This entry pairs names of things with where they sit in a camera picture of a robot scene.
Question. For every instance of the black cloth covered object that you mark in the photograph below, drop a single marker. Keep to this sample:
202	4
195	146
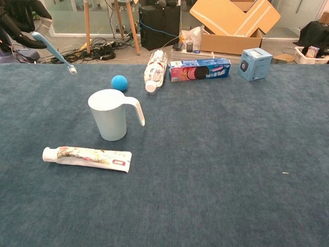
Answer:
316	33

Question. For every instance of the long aluminium profile stack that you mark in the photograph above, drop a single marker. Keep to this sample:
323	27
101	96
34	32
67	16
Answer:
177	58

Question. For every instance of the flattened brown cardboard sheet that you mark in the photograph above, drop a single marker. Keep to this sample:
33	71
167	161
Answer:
223	15

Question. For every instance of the open brown cardboard box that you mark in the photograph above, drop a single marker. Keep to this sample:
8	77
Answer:
226	42

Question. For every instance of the blue pink cookie box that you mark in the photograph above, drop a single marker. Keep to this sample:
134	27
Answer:
198	70

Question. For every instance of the light blue toothbrush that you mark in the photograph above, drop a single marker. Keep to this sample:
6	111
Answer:
51	50

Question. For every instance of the small black flat device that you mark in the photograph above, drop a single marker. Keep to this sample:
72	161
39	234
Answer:
178	46

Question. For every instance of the blue foam ball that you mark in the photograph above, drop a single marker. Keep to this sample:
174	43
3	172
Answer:
119	83

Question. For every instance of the dark blue machine base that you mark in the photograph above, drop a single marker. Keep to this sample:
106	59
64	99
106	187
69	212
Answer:
25	56

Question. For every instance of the floral white toothpaste tube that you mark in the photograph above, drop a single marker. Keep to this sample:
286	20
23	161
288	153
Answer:
90	157

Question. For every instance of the black computer tower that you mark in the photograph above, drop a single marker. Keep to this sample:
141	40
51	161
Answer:
159	28

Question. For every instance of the colourful snack box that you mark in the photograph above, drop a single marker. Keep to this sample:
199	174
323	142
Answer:
312	51

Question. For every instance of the small cardboard piece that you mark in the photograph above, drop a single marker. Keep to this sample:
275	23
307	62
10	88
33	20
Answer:
282	58

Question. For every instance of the wooden furniture leg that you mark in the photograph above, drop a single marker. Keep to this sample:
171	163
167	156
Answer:
87	28
118	18
133	28

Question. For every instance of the blue felt table cover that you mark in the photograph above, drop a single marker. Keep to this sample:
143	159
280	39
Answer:
205	154

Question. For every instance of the light blue cube box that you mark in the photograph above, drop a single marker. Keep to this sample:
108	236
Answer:
253	64

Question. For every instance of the clear plastic water bottle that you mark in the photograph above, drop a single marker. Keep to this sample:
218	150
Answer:
154	72

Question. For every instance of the white plastic bag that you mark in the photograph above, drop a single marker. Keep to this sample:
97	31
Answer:
192	34

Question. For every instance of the white plastic basket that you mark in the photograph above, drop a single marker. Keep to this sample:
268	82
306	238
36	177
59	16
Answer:
303	58

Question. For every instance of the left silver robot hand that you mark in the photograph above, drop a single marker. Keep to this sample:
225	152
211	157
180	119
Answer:
18	15

